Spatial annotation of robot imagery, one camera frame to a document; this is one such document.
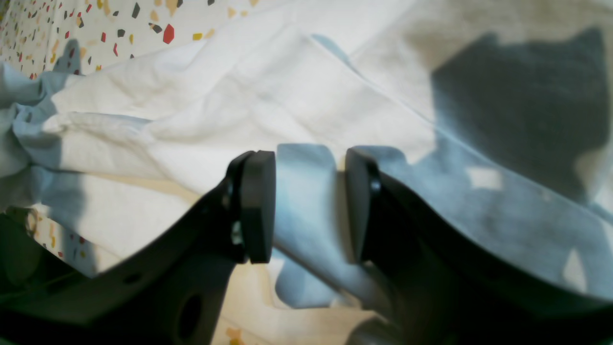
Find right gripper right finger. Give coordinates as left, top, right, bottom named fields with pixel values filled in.
left=344, top=147, right=612, bottom=345

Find white T-shirt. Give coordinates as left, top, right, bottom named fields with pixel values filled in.
left=0, top=0, right=613, bottom=345

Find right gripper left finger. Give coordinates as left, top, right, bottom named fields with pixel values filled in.
left=1, top=150, right=276, bottom=345

